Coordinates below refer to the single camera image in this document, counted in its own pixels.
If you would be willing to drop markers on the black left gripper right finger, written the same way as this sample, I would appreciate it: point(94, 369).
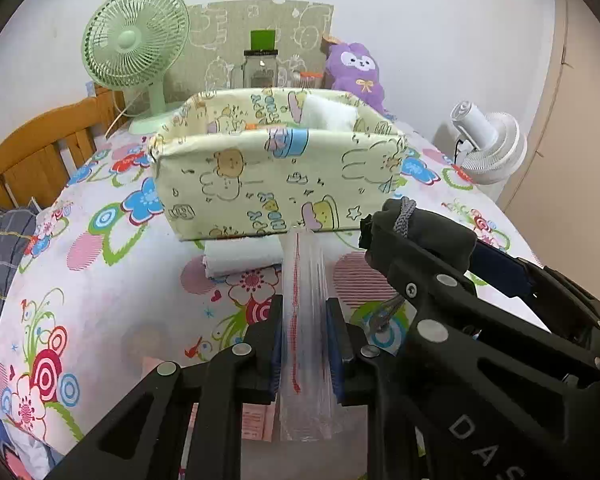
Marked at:
point(365, 375)

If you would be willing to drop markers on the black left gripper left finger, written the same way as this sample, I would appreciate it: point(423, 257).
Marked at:
point(184, 422)

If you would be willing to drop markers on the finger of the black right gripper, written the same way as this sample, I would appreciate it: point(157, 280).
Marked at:
point(564, 307)
point(494, 393)

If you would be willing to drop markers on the clear zip bag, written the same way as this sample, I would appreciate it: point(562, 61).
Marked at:
point(307, 405)

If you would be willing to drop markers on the dark grey sock bundle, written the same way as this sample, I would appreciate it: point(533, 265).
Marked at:
point(410, 247)

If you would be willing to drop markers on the white paper towel roll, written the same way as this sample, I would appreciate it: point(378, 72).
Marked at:
point(319, 113)

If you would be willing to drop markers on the white desk fan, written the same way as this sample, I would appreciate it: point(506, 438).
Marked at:
point(490, 147)

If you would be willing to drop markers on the white folded towel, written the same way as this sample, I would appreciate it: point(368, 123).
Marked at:
point(235, 255)

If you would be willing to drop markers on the yellow cartoon fabric storage box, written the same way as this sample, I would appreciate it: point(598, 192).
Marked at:
point(237, 163)

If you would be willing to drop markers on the purple plush bunny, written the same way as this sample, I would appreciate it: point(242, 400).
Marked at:
point(351, 68)

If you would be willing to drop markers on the cotton swab jar orange lid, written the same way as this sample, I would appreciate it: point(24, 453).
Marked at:
point(309, 80)

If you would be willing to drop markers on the wooden bed headboard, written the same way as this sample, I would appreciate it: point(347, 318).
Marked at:
point(31, 166)

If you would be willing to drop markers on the glass mason jar mug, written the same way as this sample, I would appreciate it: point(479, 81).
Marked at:
point(259, 70)

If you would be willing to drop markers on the green cup on jar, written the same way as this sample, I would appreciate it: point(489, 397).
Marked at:
point(262, 39)

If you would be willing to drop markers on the green desk fan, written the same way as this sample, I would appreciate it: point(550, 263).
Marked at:
point(131, 44)

